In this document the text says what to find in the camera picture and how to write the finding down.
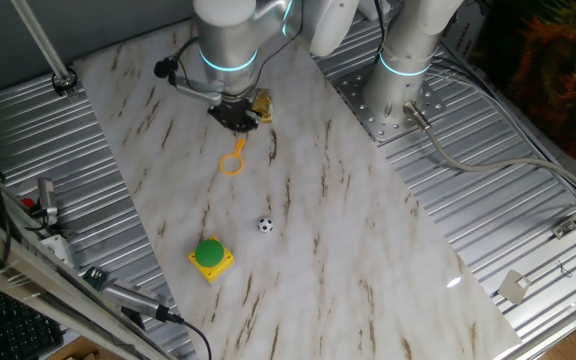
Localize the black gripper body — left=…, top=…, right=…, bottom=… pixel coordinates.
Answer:
left=207, top=97, right=264, bottom=127

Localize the yellow bubble ring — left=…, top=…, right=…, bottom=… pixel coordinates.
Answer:
left=218, top=138, right=247, bottom=177

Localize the gold foil packet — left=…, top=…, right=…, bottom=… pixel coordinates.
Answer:
left=251, top=88, right=274, bottom=125

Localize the marble pattern mat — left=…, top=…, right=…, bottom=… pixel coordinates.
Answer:
left=72, top=19, right=523, bottom=360

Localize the green button yellow box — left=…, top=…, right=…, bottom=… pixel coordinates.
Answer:
left=188, top=236, right=236, bottom=285

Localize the small silver metal device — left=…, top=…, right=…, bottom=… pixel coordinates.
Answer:
left=30, top=177, right=60, bottom=229

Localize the ribbed silver device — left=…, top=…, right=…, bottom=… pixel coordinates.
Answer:
left=100, top=278, right=185, bottom=325

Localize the green bit set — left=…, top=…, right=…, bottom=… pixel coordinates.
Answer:
left=81, top=266, right=110, bottom=292

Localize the aluminium pole with foot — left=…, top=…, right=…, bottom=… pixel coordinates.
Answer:
left=10, top=0, right=79, bottom=96

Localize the grey metal box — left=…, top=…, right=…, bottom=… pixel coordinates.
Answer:
left=40, top=233, right=77, bottom=269

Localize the black keyboard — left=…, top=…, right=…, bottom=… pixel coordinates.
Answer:
left=0, top=282, right=65, bottom=360

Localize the white square tag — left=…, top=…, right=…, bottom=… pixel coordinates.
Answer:
left=496, top=269, right=533, bottom=306

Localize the colourful fuzzy cloth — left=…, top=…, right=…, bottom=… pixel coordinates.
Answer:
left=472, top=0, right=576, bottom=181

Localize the silver wrist bracket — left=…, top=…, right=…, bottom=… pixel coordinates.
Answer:
left=170, top=73, right=227, bottom=106

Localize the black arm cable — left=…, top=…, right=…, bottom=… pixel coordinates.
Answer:
left=167, top=34, right=219, bottom=106
left=252, top=0, right=305, bottom=96

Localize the black round cable clip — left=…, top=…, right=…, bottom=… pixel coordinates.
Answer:
left=153, top=56, right=179, bottom=80

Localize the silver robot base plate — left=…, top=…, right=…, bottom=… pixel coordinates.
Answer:
left=335, top=64, right=447, bottom=144

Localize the black device cable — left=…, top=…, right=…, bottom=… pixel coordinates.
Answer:
left=165, top=312, right=214, bottom=360

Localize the base cable bundle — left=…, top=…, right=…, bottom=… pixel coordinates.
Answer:
left=430, top=52, right=576, bottom=204

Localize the thick grey cable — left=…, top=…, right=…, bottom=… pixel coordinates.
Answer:
left=402, top=99, right=576, bottom=201

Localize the aluminium frame beam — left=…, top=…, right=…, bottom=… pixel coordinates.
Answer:
left=0, top=202, right=174, bottom=360

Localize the small metal corner bracket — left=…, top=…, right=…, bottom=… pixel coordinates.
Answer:
left=551, top=217, right=576, bottom=240

